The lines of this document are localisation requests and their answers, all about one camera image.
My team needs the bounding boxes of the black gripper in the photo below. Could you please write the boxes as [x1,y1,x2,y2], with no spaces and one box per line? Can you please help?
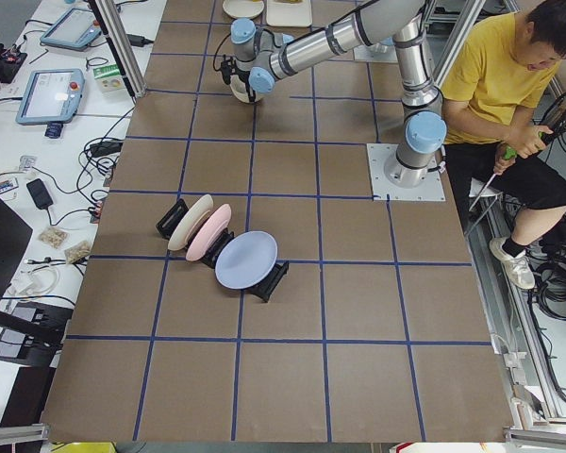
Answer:
[219,56,257,104]

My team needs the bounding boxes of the white bowl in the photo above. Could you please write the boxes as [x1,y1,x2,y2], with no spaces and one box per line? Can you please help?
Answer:
[230,75,264,104]

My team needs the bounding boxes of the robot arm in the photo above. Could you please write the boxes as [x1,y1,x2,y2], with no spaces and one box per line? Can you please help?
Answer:
[213,1,447,188]

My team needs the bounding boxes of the round white plate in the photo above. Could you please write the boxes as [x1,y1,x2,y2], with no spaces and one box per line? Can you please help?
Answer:
[223,0,265,19]

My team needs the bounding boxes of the white rectangular tray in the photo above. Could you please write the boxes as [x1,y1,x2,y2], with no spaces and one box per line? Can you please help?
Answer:
[265,0,312,27]

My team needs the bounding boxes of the green white box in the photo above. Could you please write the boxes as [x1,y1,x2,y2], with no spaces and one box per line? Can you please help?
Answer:
[92,64,125,93]

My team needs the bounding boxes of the cream plate in rack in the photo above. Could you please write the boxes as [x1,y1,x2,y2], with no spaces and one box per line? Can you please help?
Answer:
[167,193,213,251]

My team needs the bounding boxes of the pink plate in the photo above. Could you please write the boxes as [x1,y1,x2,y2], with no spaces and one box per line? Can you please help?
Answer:
[185,204,232,261]

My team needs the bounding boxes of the black dish rack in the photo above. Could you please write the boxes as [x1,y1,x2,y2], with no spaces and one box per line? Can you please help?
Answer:
[156,199,290,302]

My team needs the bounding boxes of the far teach pendant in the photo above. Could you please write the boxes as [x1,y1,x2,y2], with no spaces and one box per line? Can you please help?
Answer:
[40,8,102,51]

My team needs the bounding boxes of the teach pendant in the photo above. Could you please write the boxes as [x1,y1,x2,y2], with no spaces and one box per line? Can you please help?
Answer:
[15,69,85,126]
[40,8,102,51]

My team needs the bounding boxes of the light blue plate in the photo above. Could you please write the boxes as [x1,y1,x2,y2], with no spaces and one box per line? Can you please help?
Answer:
[215,231,278,290]

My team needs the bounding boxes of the near teach pendant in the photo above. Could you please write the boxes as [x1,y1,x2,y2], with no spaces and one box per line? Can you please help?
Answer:
[15,69,85,126]

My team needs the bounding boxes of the black power adapter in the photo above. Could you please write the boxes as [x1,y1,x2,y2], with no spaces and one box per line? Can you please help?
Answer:
[26,178,54,210]

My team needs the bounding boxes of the person in yellow shirt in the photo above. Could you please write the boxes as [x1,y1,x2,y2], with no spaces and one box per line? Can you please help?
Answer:
[441,1,566,290]

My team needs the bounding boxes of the black monitor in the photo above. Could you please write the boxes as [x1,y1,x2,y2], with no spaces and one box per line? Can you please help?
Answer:
[0,199,73,367]

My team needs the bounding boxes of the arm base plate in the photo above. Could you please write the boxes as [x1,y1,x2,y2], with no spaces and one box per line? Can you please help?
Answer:
[353,42,397,64]
[366,143,446,202]

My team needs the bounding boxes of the aluminium frame post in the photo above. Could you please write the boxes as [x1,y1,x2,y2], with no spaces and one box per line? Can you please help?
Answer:
[89,0,147,99]

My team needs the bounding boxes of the green handled screwdriver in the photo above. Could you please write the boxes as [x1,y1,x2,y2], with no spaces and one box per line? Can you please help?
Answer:
[464,131,554,238]

